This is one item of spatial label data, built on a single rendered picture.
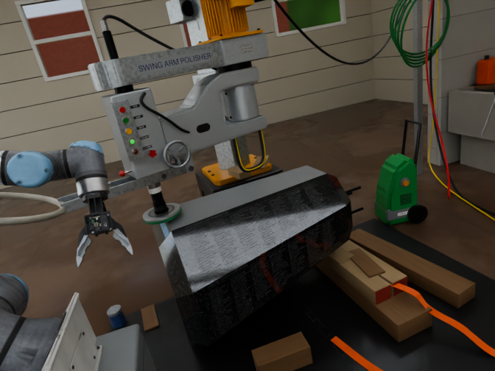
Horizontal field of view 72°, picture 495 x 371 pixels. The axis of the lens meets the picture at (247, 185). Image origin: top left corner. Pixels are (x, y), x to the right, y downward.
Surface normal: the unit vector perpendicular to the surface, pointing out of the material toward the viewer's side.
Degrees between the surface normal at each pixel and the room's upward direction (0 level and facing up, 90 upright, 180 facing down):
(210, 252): 45
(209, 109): 90
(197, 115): 90
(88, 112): 90
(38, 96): 90
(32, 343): 36
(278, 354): 0
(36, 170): 81
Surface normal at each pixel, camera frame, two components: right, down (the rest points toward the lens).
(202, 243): 0.17, -0.47
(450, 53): 0.25, 0.30
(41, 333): 0.23, -0.82
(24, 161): 0.42, 0.08
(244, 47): 0.56, 0.20
